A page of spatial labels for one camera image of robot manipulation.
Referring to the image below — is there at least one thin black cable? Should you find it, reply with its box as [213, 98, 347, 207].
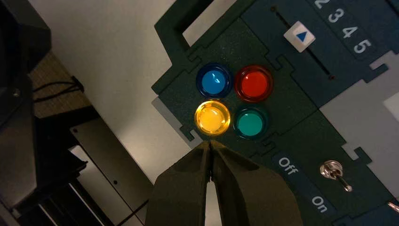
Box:
[32, 75, 85, 104]

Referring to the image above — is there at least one yellow round push button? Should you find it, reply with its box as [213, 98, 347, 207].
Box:
[194, 100, 231, 136]

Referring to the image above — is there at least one dark green task board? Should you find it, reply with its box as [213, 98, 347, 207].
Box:
[151, 0, 399, 226]

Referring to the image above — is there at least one blue round push button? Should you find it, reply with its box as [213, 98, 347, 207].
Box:
[196, 63, 233, 99]

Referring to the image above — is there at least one white slider knob blue triangle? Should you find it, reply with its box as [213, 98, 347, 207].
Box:
[283, 21, 316, 53]

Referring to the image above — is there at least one red round push button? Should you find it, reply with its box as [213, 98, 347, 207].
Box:
[234, 65, 274, 103]

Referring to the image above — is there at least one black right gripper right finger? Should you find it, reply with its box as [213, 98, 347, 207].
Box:
[211, 141, 304, 226]

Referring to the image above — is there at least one black metal plate with holes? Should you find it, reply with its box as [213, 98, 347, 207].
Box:
[70, 117, 153, 213]

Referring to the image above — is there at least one green round push button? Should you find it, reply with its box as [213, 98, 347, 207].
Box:
[233, 107, 269, 140]

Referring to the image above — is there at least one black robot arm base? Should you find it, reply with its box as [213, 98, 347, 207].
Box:
[0, 0, 88, 210]

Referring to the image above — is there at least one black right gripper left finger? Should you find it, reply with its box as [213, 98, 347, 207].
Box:
[145, 141, 212, 226]

